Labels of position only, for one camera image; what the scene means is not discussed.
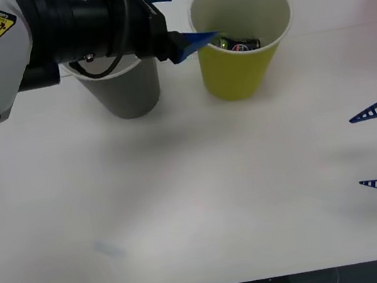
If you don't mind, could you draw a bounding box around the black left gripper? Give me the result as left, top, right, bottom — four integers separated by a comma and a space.
124, 0, 223, 72

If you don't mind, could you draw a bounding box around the black drink can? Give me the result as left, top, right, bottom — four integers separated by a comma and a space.
218, 30, 263, 55

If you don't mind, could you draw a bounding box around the yellow-green plastic bin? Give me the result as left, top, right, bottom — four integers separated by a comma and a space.
186, 0, 307, 107

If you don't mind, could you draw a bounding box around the grey plastic bin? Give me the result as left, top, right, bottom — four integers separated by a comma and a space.
60, 45, 165, 129

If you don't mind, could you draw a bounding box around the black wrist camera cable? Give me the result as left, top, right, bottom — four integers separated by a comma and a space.
58, 0, 145, 84

